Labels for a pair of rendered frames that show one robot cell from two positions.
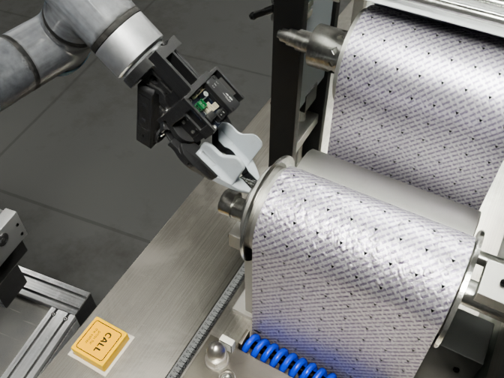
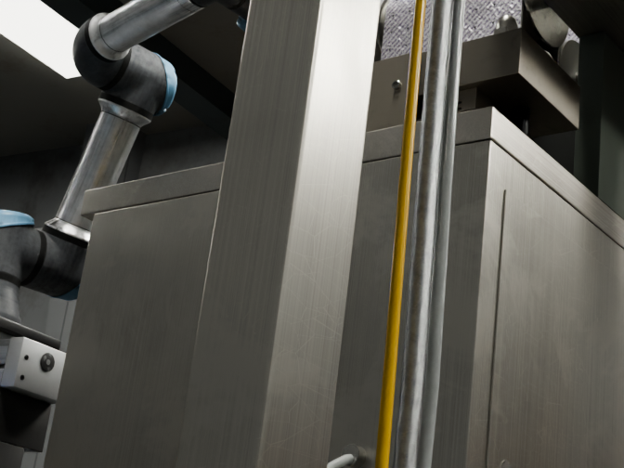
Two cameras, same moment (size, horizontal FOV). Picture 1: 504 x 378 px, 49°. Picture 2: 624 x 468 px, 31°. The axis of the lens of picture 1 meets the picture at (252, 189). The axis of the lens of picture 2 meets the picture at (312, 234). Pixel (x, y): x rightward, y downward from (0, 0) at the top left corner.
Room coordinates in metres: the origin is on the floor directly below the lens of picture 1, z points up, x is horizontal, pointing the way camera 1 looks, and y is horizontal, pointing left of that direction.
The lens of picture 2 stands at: (-1.08, -0.21, 0.34)
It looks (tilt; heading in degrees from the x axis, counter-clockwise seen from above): 20 degrees up; 11
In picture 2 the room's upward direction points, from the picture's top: 7 degrees clockwise
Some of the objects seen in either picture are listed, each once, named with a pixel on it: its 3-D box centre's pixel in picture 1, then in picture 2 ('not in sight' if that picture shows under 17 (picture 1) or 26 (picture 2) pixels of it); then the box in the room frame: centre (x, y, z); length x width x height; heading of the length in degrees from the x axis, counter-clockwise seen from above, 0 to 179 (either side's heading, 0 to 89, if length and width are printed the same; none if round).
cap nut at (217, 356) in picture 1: (216, 352); not in sight; (0.35, 0.05, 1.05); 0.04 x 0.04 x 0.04
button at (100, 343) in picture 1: (100, 343); not in sight; (0.44, 0.26, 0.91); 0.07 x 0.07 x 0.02; 61
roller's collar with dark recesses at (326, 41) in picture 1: (332, 49); not in sight; (0.69, -0.12, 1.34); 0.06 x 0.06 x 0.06; 61
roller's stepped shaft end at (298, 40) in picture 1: (295, 38); not in sight; (0.72, -0.07, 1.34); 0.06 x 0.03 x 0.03; 61
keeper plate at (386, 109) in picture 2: not in sight; (378, 102); (0.14, -0.04, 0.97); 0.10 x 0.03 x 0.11; 61
